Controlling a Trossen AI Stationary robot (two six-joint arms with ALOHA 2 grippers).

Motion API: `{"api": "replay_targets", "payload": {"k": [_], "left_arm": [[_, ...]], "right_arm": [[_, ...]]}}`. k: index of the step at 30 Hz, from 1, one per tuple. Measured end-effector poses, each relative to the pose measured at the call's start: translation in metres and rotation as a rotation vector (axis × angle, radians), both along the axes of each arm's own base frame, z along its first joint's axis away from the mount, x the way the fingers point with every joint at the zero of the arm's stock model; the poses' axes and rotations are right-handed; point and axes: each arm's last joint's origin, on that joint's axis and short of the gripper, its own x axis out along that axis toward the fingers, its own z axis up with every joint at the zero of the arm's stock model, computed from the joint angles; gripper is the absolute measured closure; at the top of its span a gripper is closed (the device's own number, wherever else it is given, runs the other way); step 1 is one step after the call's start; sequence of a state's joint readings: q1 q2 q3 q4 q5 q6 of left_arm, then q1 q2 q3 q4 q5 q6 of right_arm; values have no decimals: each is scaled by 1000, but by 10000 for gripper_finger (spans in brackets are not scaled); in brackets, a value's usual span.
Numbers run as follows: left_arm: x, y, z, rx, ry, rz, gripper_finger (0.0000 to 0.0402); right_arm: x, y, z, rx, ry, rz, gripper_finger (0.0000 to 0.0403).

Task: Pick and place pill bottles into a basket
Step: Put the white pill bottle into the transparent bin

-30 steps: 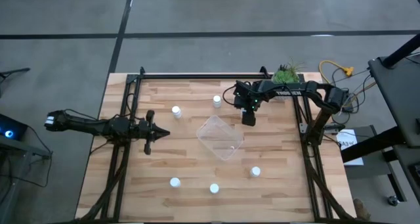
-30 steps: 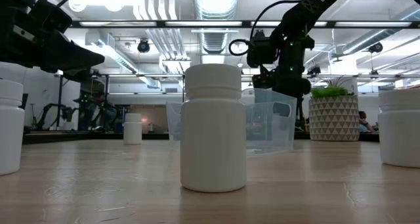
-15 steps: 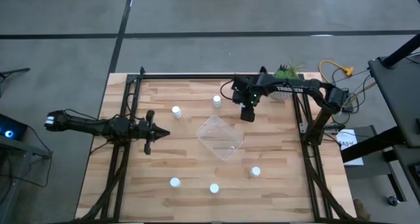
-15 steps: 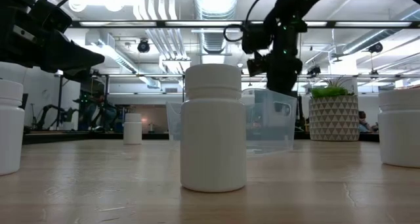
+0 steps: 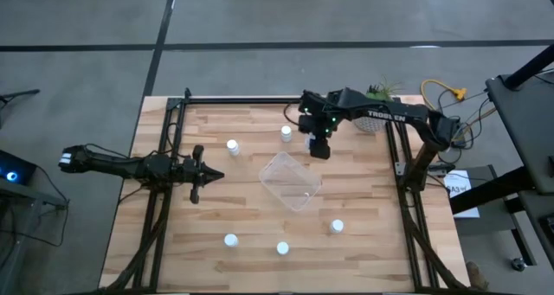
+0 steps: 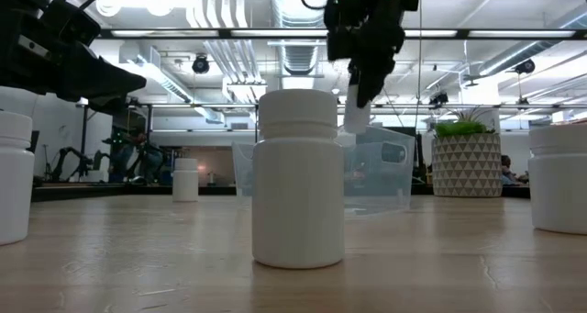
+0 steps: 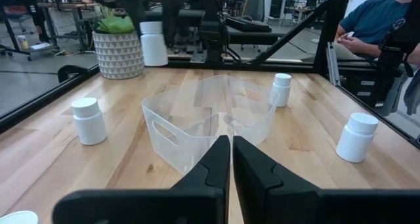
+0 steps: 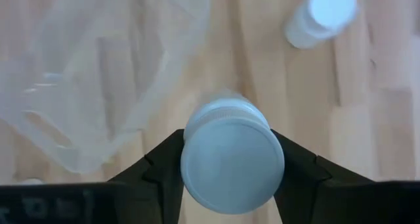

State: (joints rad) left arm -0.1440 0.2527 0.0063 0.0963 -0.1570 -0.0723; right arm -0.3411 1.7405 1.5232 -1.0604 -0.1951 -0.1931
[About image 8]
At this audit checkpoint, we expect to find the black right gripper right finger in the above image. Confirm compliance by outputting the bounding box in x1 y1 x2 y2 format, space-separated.
270 128 378 224

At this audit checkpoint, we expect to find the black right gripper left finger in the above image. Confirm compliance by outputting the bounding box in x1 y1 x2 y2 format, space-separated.
106 128 186 224

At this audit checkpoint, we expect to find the white pill bottle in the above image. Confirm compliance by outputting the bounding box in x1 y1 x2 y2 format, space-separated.
179 91 285 215
283 0 359 50

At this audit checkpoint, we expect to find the clear plastic basket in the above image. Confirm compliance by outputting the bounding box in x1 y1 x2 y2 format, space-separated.
0 0 213 175

